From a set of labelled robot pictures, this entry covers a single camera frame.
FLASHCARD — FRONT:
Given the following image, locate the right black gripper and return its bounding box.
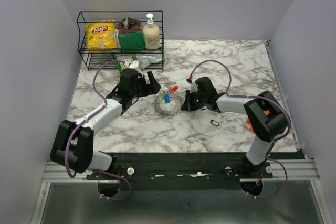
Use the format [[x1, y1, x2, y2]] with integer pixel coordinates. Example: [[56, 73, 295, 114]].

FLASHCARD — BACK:
[[181, 89, 207, 112]]

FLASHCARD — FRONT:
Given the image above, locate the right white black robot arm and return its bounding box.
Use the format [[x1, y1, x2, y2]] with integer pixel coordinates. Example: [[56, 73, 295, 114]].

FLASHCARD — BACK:
[[181, 77, 290, 178]]

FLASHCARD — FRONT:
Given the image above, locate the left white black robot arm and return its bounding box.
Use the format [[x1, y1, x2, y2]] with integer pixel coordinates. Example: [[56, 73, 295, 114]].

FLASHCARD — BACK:
[[50, 68, 161, 179]]

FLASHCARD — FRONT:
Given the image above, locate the orange packet near arm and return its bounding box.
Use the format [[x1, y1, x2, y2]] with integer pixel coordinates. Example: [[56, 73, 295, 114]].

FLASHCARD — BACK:
[[246, 119, 254, 132]]

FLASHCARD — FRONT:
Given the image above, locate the blue key tag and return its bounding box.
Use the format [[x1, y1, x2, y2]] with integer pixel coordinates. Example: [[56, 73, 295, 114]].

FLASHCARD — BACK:
[[164, 94, 170, 104]]

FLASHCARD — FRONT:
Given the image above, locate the red key tag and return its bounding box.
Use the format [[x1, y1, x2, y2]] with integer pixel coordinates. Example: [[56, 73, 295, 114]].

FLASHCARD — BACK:
[[172, 86, 179, 92]]

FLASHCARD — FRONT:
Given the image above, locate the black key tag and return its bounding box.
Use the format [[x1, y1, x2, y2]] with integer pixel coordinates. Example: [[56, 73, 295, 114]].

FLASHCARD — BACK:
[[210, 120, 221, 127]]

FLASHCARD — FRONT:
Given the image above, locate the green white snack bag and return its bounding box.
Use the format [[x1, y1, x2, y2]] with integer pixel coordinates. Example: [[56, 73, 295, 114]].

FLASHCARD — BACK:
[[112, 53, 165, 69]]

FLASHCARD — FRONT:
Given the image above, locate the cream soap pump bottle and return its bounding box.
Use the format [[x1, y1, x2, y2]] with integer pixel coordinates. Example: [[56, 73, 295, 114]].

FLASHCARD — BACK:
[[143, 13, 160, 50]]

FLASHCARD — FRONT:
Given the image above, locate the green brown snack bag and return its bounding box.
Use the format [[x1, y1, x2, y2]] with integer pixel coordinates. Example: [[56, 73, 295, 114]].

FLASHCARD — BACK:
[[114, 17, 145, 51]]

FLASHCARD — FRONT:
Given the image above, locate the yellow Lays chips bag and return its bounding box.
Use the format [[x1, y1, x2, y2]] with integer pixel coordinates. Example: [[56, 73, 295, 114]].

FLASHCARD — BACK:
[[85, 19, 118, 52]]

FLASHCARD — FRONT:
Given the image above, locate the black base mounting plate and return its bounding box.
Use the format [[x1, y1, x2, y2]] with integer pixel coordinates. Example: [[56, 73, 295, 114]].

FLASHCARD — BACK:
[[54, 152, 308, 192]]

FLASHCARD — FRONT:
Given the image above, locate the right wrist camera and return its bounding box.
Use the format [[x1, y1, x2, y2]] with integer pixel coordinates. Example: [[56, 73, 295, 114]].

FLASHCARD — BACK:
[[190, 82, 198, 93]]

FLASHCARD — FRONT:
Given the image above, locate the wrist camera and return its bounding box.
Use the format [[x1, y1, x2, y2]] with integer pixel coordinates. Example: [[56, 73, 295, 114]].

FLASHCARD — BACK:
[[123, 60, 141, 72], [190, 82, 198, 93]]

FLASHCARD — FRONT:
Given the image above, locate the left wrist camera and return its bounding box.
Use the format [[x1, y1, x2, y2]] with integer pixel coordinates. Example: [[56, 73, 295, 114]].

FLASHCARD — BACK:
[[123, 60, 141, 72]]

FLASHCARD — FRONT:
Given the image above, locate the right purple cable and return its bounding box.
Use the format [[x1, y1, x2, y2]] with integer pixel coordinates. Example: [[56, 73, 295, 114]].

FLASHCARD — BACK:
[[187, 59, 292, 200]]

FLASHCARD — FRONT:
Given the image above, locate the purple cable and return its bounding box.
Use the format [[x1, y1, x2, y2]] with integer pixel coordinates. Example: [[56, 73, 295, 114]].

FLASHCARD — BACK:
[[65, 60, 132, 201], [187, 59, 292, 200]]

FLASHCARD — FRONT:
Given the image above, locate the black wire shelf rack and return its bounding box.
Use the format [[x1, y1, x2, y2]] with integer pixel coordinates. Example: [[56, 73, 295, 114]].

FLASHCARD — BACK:
[[76, 10, 165, 70]]

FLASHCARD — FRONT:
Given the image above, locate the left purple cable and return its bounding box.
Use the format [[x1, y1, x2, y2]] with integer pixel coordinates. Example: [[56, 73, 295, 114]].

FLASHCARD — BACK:
[[65, 60, 132, 201]]

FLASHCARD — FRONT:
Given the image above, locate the aluminium rail frame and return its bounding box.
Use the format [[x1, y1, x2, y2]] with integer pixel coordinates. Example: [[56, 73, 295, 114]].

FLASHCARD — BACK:
[[39, 40, 325, 223]]

